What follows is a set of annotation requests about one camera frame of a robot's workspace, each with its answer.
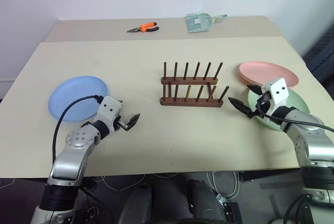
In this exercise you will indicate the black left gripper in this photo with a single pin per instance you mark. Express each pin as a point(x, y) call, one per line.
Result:
point(119, 122)

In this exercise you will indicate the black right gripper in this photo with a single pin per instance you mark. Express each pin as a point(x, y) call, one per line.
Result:
point(263, 109)

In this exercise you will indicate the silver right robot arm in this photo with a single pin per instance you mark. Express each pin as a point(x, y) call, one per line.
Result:
point(313, 145)

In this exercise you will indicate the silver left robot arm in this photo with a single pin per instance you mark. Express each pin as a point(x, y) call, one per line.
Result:
point(73, 156)

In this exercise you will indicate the wooden dish rack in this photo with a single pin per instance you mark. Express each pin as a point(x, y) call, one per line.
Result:
point(191, 101)

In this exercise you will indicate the pink plate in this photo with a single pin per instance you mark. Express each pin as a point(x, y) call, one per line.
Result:
point(266, 72)

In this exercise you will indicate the green plate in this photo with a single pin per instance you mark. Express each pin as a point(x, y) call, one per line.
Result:
point(297, 104)

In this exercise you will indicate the blue plate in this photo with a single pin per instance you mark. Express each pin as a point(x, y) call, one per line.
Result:
point(78, 98)

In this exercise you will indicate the dark rounded shape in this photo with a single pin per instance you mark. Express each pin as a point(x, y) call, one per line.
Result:
point(203, 200)
point(137, 203)

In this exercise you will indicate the dark ribbed fabric object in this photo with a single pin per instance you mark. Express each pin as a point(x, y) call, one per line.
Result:
point(322, 51)

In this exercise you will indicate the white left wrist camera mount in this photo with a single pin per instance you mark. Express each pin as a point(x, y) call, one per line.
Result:
point(109, 109)

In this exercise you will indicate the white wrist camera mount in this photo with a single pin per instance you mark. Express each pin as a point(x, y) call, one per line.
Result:
point(109, 109)
point(278, 91)

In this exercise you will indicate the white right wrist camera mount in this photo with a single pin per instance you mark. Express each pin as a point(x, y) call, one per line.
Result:
point(278, 91)

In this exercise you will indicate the black table frame bar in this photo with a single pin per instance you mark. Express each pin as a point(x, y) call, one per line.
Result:
point(268, 175)

